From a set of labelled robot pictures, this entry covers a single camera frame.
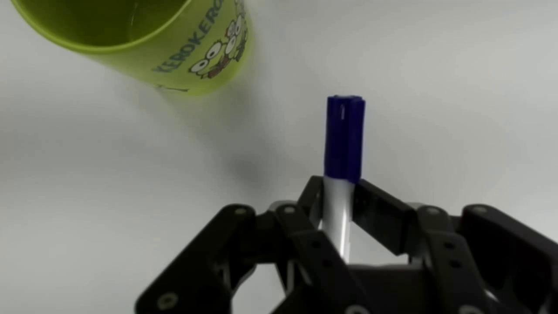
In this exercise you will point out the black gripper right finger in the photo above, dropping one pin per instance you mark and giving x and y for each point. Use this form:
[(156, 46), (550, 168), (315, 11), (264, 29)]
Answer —
[(489, 256)]

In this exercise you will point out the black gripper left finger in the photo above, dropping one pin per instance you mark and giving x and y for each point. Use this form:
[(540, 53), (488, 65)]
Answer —
[(263, 245)]

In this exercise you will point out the blue capped white marker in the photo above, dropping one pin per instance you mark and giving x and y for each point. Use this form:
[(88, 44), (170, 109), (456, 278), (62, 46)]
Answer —
[(345, 140)]

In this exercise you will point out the green cartoon print mug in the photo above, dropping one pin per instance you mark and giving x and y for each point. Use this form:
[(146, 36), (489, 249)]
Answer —
[(175, 41)]

